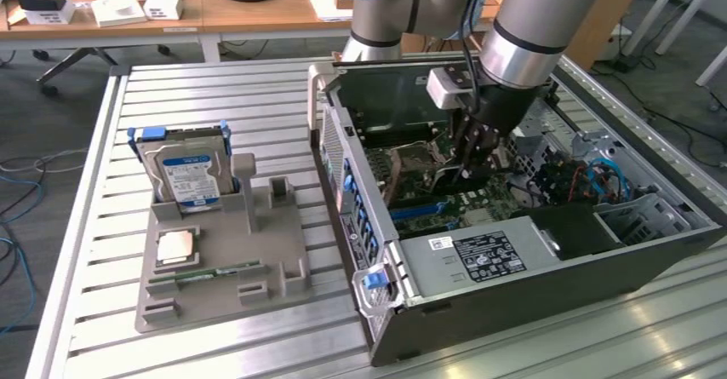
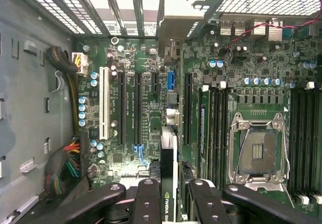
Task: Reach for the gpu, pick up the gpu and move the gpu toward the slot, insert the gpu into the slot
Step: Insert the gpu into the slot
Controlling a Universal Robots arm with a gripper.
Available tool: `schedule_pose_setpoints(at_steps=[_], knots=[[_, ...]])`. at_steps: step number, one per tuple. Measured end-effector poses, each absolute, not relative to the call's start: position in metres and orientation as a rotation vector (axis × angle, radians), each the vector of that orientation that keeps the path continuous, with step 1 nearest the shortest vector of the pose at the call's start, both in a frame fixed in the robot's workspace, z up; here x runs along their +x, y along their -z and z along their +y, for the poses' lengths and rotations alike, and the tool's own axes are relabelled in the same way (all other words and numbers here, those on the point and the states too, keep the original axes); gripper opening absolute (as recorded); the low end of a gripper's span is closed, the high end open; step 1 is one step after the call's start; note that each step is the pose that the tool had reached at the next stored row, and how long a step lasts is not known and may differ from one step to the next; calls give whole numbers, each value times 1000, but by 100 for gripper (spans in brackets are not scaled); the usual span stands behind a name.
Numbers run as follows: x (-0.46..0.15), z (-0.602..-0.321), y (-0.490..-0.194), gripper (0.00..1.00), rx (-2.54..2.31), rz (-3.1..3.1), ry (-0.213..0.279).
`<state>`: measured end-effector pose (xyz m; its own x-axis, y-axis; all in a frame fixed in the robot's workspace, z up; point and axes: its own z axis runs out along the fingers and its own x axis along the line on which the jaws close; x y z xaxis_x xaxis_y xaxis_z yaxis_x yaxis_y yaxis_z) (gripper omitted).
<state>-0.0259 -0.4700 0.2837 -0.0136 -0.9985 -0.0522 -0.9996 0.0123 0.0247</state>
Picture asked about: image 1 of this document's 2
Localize green RAM stick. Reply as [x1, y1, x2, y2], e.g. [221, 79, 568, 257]
[151, 261, 264, 285]

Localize open white box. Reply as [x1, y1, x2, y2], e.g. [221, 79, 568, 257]
[89, 0, 149, 28]

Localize wooden desk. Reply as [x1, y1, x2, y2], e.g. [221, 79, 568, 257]
[0, 0, 514, 64]

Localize graphics card with metal bracket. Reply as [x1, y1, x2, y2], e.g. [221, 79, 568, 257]
[384, 143, 502, 204]

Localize white floor cable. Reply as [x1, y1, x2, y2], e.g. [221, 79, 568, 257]
[0, 147, 88, 175]

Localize white box black lid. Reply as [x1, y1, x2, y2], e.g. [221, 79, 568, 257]
[16, 0, 77, 26]

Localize blue wire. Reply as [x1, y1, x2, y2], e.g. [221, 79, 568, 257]
[586, 157, 632, 204]

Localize red wire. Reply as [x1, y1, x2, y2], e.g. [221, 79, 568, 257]
[570, 161, 587, 204]

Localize blue expansion slot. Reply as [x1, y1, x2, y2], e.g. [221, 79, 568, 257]
[390, 199, 451, 223]

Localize stack of papers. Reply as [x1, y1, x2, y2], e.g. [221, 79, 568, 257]
[306, 0, 356, 23]

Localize grey parts rack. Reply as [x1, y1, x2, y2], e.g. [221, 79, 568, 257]
[133, 152, 314, 334]

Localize green motherboard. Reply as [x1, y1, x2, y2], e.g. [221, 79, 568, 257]
[362, 126, 531, 240]

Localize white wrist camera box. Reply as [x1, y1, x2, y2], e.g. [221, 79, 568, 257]
[424, 66, 478, 110]

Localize small white labelled box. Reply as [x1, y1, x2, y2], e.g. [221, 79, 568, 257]
[141, 0, 185, 22]

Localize grey power supply unit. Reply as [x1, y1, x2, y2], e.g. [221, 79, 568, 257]
[395, 215, 563, 300]

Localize black chair base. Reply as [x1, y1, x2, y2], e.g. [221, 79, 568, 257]
[32, 44, 172, 97]

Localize blue floor cable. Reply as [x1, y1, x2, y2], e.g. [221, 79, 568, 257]
[0, 174, 45, 336]

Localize hard disk in blue carrier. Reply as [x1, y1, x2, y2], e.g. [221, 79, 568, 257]
[125, 119, 236, 215]

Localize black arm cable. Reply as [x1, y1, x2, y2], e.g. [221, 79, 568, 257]
[458, 0, 487, 114]

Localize metal disk bay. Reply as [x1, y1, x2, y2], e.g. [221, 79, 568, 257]
[594, 191, 695, 249]

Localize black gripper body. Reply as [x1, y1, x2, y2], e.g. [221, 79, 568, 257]
[448, 79, 542, 141]

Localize metal drive cage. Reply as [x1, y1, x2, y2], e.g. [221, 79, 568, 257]
[499, 93, 576, 185]

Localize open black PC case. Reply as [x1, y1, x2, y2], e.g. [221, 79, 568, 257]
[306, 46, 727, 368]

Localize white table legs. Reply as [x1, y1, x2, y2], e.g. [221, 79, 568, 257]
[620, 0, 727, 87]

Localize CPU chip silver lid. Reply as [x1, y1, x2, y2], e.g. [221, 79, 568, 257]
[156, 230, 197, 265]

